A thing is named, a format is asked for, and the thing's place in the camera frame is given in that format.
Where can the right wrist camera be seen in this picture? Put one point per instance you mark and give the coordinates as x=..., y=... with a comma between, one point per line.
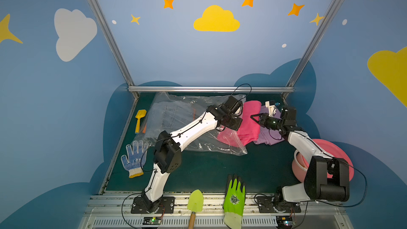
x=272, y=107

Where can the green garden trowel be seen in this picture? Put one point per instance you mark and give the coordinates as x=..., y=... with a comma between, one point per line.
x=195, y=204

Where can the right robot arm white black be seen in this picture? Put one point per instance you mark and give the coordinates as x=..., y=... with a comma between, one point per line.
x=327, y=177

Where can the pink bucket with lid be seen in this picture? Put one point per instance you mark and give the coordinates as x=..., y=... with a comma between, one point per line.
x=300, y=165

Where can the green black work glove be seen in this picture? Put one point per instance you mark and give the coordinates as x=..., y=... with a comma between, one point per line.
x=234, y=202

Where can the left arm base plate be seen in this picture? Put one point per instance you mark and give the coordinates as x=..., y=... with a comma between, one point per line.
x=163, y=205

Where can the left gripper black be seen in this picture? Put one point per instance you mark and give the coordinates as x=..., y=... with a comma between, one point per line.
x=232, y=122

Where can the purple trousers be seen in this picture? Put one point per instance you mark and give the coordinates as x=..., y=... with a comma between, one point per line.
x=266, y=136

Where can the right controller board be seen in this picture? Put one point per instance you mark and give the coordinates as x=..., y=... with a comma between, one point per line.
x=284, y=222

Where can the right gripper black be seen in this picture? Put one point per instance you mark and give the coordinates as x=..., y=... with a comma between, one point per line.
x=264, y=121

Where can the aluminium frame rail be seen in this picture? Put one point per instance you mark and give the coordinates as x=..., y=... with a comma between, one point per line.
x=242, y=89

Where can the blue dotted white glove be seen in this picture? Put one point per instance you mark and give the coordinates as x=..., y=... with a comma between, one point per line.
x=135, y=158

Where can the pink trousers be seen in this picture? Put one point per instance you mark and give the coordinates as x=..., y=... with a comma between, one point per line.
x=247, y=132

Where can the left controller board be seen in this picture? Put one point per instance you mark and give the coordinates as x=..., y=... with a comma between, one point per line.
x=152, y=221

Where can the controller board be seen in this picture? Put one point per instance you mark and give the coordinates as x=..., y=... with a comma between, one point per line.
x=284, y=222
x=152, y=221

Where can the light blue jeans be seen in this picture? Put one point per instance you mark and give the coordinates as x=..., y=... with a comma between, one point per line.
x=171, y=116

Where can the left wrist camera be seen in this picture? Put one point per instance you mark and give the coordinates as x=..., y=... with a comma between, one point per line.
x=232, y=103

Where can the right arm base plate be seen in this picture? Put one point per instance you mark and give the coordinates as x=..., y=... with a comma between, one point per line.
x=268, y=204

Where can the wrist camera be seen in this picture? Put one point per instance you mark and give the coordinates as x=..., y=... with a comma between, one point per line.
x=232, y=103
x=272, y=107

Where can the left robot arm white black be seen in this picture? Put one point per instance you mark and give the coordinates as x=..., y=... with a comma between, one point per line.
x=169, y=147

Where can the yellow toy shovel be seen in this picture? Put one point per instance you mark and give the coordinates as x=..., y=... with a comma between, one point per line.
x=139, y=115

